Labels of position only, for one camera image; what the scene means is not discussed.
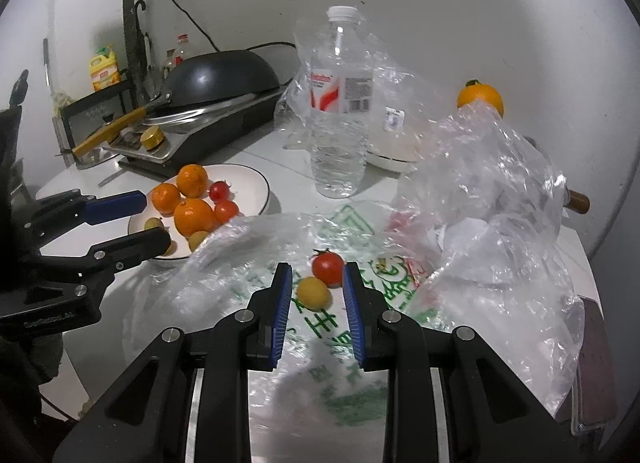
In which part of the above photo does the mandarin on plate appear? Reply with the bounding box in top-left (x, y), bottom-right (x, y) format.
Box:
top-left (176, 164), bottom-right (208, 198)
top-left (151, 182), bottom-right (182, 216)

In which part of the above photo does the orange with green leaf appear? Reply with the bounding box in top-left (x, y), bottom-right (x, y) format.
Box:
top-left (457, 79), bottom-right (504, 116)

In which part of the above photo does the white dish under bag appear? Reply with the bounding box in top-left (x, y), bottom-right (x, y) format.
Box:
top-left (366, 130), bottom-right (421, 174)

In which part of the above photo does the red tomato near orange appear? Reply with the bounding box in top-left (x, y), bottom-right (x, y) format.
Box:
top-left (214, 200), bottom-right (240, 224)

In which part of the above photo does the crumpled clear bag right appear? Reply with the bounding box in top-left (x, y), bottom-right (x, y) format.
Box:
top-left (392, 101), bottom-right (585, 413)

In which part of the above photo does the yellow longan fruit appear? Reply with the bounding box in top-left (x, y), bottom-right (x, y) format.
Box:
top-left (143, 217), bottom-right (164, 230)

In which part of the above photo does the red capped sauce bottle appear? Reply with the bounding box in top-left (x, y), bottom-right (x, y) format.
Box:
top-left (172, 34), bottom-right (195, 67)

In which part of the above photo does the large orange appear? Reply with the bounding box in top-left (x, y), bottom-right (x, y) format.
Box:
top-left (172, 198), bottom-right (219, 238)

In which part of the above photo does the small yellow longan middle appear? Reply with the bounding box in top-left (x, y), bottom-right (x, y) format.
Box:
top-left (162, 241), bottom-right (177, 257)

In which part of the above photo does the brass stove knob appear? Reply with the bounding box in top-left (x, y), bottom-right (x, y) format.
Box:
top-left (140, 125), bottom-right (165, 151)

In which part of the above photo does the black power cable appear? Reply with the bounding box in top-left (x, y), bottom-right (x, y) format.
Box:
top-left (162, 0), bottom-right (298, 87)

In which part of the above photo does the yellow oil bottle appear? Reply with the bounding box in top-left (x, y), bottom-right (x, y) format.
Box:
top-left (89, 46), bottom-right (120, 91)

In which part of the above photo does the upper mandarin on plate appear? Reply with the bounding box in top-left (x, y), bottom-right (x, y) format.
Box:
top-left (176, 164), bottom-right (208, 198)

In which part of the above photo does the yellow longan upper right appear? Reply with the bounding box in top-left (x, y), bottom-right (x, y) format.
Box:
top-left (296, 277), bottom-right (332, 311)

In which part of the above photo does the black wok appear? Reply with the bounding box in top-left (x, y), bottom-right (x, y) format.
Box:
top-left (157, 50), bottom-right (280, 108)

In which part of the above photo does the clear water bottle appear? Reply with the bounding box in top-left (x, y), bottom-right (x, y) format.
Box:
top-left (309, 6), bottom-right (374, 198)

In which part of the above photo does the yellow longan by orange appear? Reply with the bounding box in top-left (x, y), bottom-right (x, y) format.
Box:
top-left (188, 231), bottom-right (209, 252)

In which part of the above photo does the red cherry tomato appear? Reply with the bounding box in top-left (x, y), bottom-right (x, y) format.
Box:
top-left (311, 249), bottom-right (344, 287)
top-left (208, 180), bottom-right (231, 204)

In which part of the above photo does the lower mandarin on plate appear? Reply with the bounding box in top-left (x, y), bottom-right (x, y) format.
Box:
top-left (151, 182), bottom-right (182, 216)

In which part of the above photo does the clear bag behind bottle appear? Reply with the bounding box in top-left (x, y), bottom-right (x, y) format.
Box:
top-left (274, 16), bottom-right (449, 150)

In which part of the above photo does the yellow wooden wok handle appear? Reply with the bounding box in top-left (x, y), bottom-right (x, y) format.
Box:
top-left (72, 106), bottom-right (146, 157)

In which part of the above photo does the steel gas stove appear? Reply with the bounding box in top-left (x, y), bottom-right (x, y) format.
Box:
top-left (103, 87), bottom-right (284, 178)

